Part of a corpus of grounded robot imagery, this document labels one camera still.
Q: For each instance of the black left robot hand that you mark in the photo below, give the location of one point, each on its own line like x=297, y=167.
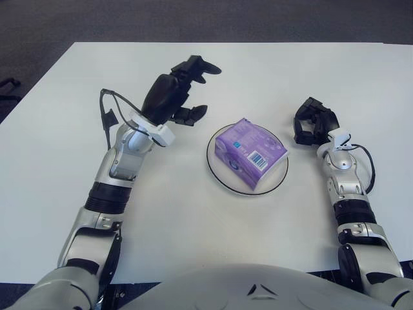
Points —
x=161, y=97

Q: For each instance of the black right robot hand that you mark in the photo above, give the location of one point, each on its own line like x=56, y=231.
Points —
x=326, y=121

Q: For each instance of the purple tissue paper pack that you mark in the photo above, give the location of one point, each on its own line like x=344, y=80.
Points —
x=248, y=145

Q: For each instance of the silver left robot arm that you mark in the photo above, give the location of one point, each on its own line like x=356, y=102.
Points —
x=126, y=161

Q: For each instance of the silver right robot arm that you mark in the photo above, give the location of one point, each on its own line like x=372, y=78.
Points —
x=350, y=184

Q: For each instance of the white plate black rim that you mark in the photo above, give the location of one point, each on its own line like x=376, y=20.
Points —
x=226, y=182

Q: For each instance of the black office chair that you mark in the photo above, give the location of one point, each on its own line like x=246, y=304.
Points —
x=8, y=85

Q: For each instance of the silver robot torso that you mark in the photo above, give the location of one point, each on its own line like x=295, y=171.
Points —
x=242, y=287

